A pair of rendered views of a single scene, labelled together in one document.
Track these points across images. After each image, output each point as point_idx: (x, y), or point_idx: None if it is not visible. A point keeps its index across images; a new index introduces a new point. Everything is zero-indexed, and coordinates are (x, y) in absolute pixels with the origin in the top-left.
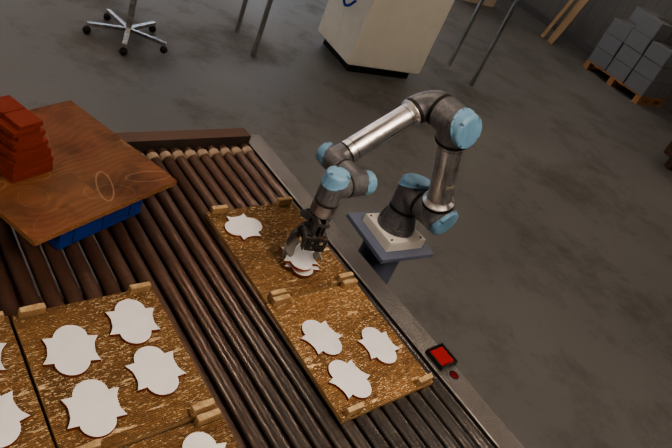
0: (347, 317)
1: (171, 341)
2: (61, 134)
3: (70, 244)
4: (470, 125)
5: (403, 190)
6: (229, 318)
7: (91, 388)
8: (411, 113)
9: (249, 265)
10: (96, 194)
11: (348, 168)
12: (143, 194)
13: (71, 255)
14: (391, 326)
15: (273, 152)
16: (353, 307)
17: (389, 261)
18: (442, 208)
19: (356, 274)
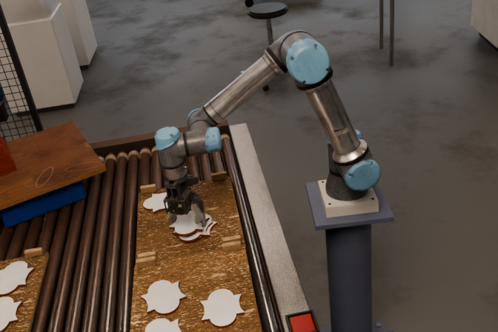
0: (208, 279)
1: (29, 294)
2: (44, 144)
3: (18, 223)
4: (303, 55)
5: (328, 147)
6: (96, 278)
7: None
8: (266, 61)
9: (144, 233)
10: (33, 183)
11: (193, 127)
12: (68, 180)
13: (15, 231)
14: (261, 290)
15: (249, 136)
16: (223, 270)
17: (327, 227)
18: (346, 158)
19: (259, 239)
